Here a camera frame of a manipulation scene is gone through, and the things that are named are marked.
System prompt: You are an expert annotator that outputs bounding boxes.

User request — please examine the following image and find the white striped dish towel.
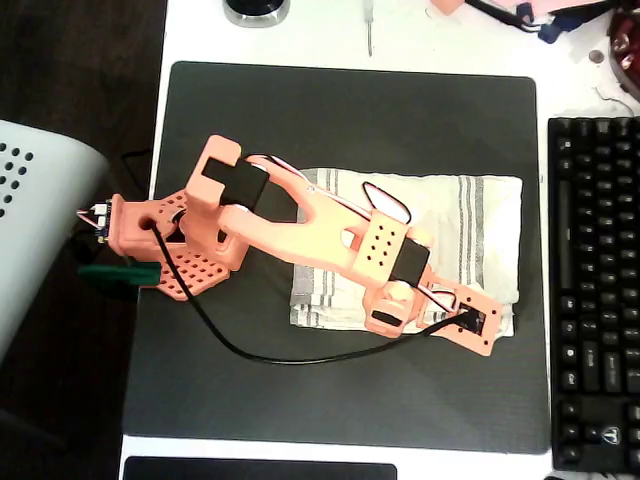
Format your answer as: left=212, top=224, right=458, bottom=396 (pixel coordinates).
left=288, top=167, right=524, bottom=342

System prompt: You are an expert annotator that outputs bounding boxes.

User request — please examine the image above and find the black desk mat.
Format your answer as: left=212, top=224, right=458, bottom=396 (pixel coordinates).
left=121, top=60, right=551, bottom=455

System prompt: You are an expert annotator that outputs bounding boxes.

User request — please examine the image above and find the black mechanical keyboard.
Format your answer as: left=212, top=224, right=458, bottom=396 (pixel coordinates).
left=546, top=115, right=640, bottom=474

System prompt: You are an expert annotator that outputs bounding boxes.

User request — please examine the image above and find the black flat tablet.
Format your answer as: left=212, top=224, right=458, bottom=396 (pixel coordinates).
left=122, top=455, right=399, bottom=480

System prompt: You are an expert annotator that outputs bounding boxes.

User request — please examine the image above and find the metal screwdriver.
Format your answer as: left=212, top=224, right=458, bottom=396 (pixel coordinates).
left=362, top=0, right=376, bottom=58

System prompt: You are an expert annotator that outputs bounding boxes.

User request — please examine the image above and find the green table clamp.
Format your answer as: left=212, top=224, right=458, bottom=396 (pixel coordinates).
left=78, top=262, right=162, bottom=289

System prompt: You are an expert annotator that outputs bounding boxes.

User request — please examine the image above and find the motor controller board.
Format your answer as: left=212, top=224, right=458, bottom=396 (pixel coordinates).
left=76, top=198, right=114, bottom=245

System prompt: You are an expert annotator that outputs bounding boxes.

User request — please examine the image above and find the blue plug connector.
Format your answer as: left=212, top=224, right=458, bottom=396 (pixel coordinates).
left=537, top=12, right=569, bottom=45

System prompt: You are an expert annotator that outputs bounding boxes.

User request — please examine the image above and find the steel cup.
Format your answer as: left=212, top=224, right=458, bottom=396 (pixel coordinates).
left=223, top=0, right=292, bottom=29

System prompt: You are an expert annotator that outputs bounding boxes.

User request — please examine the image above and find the dark red round object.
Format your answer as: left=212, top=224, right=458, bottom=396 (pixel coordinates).
left=607, top=8, right=640, bottom=97

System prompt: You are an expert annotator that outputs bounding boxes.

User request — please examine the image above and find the pink flat object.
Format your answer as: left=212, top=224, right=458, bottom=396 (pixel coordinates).
left=492, top=0, right=615, bottom=14

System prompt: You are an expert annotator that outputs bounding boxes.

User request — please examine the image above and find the grey perforated plastic shell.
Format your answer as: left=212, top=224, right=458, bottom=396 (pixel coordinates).
left=0, top=118, right=111, bottom=362

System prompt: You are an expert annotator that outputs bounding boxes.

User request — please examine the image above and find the salmon orange camera mount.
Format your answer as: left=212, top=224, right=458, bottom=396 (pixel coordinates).
left=422, top=282, right=503, bottom=359

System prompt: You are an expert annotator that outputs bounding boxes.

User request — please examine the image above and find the black camera cable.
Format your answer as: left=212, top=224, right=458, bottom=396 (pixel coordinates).
left=146, top=222, right=474, bottom=366

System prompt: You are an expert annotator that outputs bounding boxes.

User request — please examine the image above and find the thin loose wire scrap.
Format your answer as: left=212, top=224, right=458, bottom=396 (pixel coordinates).
left=592, top=85, right=637, bottom=109

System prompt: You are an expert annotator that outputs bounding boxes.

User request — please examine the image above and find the black cable bundle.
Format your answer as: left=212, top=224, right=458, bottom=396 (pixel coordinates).
left=464, top=0, right=544, bottom=35

